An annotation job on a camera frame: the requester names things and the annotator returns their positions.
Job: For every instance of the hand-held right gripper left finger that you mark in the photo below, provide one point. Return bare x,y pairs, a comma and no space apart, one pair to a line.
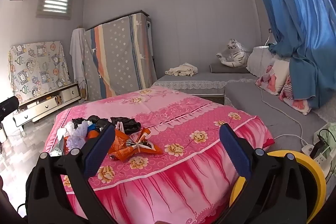
99,151

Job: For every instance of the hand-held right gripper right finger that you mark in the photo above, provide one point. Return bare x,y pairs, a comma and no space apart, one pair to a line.
235,151

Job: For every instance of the orange foil snack wrapper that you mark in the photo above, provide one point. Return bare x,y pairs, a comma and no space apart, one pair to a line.
123,148

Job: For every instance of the blue cloth piece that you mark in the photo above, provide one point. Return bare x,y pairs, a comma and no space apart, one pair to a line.
92,128

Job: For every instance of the large foam net bundle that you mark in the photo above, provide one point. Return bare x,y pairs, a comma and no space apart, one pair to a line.
76,134

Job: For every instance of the yellow trash bin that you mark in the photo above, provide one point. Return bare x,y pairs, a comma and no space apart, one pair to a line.
312,176

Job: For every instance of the white drawer cabinet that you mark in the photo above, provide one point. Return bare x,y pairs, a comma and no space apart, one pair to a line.
47,106

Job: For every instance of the silver foil wrapper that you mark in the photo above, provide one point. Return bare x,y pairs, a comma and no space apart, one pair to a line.
57,148

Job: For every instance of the cartoon printed cloth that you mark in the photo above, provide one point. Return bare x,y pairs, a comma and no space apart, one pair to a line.
39,69

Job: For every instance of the grey sofa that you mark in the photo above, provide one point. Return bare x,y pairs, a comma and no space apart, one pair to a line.
236,98

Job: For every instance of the pink floral blanket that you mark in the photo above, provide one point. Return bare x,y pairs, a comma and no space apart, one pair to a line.
183,113

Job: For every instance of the white power strip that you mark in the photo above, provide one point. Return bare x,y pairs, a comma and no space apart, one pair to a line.
307,148

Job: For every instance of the pink printed pillow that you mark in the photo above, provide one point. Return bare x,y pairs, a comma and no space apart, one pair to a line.
287,94
273,77

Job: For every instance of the white hanging garment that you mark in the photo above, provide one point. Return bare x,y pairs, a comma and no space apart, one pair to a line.
77,56

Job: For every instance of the pale green towel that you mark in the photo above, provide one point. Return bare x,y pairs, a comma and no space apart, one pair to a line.
328,130

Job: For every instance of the white tiger plush toy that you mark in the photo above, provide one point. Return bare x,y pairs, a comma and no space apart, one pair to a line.
236,56

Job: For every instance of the cream cloth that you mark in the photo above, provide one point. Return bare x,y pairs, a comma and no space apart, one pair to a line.
182,69

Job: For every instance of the striped cloth wardrobe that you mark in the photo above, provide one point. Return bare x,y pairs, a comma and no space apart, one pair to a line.
118,56

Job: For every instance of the window blind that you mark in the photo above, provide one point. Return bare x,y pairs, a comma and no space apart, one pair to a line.
54,3

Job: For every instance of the blue curtain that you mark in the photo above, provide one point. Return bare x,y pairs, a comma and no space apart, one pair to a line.
296,16

